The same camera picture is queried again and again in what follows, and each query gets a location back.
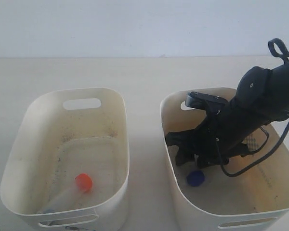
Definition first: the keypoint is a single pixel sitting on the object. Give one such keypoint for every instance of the blue-capped tube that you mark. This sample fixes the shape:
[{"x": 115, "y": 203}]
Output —
[
  {"x": 195, "y": 178},
  {"x": 46, "y": 211}
]

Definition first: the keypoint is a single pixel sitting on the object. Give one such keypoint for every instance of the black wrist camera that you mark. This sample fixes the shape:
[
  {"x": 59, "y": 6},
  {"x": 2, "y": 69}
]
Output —
[{"x": 206, "y": 102}]

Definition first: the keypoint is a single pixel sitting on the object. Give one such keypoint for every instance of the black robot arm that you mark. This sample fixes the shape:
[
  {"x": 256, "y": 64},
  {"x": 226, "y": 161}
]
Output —
[{"x": 262, "y": 97}]

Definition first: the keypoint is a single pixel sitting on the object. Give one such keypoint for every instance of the orange-capped tube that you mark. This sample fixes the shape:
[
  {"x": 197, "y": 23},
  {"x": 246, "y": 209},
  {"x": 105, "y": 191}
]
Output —
[{"x": 64, "y": 200}]

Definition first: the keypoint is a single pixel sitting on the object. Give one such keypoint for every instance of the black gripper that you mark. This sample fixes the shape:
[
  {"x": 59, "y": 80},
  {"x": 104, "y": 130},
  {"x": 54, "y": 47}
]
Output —
[{"x": 218, "y": 139}]

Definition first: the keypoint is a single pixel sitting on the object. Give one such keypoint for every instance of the white plastic bin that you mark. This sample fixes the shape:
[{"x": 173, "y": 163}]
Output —
[
  {"x": 63, "y": 134},
  {"x": 253, "y": 201}
]

